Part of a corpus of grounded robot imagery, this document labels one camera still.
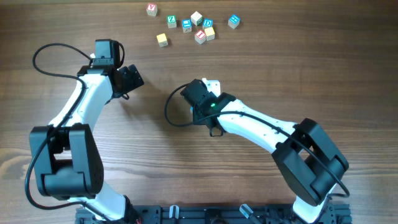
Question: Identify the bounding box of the yellow S wooden block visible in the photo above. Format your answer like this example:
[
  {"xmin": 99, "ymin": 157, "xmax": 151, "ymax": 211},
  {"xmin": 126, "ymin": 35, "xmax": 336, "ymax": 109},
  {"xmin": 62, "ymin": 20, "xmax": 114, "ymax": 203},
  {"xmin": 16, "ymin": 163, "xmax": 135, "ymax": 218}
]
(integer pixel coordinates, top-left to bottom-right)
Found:
[{"xmin": 156, "ymin": 34, "xmax": 168, "ymax": 47}]

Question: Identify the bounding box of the plain animal wooden block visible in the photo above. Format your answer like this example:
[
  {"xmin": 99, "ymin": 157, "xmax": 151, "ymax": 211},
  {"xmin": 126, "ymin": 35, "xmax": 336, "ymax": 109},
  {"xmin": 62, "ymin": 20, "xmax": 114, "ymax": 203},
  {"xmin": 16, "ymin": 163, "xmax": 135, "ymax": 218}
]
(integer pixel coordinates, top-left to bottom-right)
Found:
[{"xmin": 191, "ymin": 11, "xmax": 203, "ymax": 26}]

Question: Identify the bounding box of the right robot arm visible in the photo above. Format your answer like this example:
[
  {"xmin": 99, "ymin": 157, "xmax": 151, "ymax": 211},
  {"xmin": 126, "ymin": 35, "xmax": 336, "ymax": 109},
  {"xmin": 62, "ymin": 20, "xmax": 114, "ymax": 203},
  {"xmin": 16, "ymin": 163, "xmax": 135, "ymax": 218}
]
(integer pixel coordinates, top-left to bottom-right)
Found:
[{"xmin": 180, "ymin": 78, "xmax": 349, "ymax": 223}]

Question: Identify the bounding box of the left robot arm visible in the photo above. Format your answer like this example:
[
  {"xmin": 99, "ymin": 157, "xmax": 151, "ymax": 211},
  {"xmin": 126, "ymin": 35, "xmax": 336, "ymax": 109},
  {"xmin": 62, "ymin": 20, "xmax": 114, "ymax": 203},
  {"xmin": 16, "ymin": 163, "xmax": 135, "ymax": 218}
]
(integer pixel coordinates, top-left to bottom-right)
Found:
[{"xmin": 24, "ymin": 39, "xmax": 144, "ymax": 223}]

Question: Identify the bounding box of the red I wooden block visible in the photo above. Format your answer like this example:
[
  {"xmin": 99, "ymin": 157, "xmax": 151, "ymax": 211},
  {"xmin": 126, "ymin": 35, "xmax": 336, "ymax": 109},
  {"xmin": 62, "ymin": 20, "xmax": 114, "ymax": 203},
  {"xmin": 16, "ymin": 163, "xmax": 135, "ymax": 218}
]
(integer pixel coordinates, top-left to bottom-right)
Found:
[{"xmin": 195, "ymin": 30, "xmax": 206, "ymax": 44}]

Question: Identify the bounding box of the yellow C wooden block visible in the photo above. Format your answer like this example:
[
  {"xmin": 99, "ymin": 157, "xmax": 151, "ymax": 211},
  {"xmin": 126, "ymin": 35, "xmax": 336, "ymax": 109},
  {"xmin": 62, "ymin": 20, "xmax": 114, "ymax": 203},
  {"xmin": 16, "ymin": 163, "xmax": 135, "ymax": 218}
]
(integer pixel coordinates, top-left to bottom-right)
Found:
[{"xmin": 204, "ymin": 27, "xmax": 215, "ymax": 41}]

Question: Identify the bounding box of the red letter wooden block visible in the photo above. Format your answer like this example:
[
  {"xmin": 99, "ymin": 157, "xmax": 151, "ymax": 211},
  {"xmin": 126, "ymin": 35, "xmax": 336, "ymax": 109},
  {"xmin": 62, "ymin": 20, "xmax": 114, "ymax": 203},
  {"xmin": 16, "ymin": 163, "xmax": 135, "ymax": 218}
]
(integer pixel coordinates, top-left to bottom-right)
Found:
[{"xmin": 146, "ymin": 3, "xmax": 158, "ymax": 17}]

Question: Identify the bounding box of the green Z wooden block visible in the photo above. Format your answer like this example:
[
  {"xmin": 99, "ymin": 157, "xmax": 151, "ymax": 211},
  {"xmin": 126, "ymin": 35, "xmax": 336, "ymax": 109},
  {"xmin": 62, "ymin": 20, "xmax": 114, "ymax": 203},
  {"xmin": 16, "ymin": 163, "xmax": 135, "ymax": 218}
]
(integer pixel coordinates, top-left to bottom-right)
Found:
[{"xmin": 167, "ymin": 15, "xmax": 177, "ymax": 29}]

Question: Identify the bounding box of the blue D wooden block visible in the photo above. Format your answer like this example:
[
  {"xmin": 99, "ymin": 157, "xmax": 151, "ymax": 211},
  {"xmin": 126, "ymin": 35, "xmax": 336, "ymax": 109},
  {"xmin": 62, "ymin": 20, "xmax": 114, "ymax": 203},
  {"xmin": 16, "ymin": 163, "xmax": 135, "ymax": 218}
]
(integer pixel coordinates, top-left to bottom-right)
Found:
[{"xmin": 202, "ymin": 18, "xmax": 213, "ymax": 30}]

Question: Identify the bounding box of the blue L wooden block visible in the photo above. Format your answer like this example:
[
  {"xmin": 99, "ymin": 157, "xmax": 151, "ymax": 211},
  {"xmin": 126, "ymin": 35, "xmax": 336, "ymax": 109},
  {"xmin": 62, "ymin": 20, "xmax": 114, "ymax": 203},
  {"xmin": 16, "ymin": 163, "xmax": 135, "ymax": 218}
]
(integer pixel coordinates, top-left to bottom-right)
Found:
[{"xmin": 182, "ymin": 19, "xmax": 192, "ymax": 33}]

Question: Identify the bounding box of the blue H wooden block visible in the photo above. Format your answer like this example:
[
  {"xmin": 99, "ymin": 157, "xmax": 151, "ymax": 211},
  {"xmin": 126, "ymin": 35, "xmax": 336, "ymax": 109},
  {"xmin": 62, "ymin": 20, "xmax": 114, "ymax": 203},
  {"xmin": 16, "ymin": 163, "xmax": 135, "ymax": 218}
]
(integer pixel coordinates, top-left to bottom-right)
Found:
[{"xmin": 228, "ymin": 14, "xmax": 240, "ymax": 29}]

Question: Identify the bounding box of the left black cable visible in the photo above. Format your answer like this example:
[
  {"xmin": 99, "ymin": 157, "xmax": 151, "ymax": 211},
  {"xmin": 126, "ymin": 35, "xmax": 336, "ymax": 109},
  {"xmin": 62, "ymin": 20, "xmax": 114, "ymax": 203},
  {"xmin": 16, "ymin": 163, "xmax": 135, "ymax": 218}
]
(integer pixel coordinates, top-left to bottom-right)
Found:
[{"xmin": 24, "ymin": 42, "xmax": 106, "ymax": 223}]

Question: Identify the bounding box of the black cable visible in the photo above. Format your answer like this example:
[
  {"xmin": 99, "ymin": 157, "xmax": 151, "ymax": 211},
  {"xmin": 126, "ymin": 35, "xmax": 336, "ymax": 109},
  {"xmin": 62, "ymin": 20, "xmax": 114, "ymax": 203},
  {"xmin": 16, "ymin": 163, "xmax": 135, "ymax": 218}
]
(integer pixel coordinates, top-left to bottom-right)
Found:
[
  {"xmin": 24, "ymin": 42, "xmax": 106, "ymax": 223},
  {"xmin": 164, "ymin": 83, "xmax": 351, "ymax": 223}
]

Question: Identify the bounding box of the right black cable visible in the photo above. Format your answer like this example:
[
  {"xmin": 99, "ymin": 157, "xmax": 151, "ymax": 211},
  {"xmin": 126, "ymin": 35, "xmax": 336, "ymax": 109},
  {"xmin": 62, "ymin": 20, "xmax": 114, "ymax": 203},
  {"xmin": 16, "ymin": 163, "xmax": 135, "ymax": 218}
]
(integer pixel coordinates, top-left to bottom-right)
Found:
[{"xmin": 164, "ymin": 83, "xmax": 351, "ymax": 223}]

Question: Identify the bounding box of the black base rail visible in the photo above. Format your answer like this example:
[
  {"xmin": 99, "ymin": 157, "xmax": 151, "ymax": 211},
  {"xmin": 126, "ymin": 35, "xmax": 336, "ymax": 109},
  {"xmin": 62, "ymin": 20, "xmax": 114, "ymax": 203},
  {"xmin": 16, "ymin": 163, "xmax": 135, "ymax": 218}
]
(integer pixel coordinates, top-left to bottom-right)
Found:
[{"xmin": 75, "ymin": 203, "xmax": 353, "ymax": 224}]

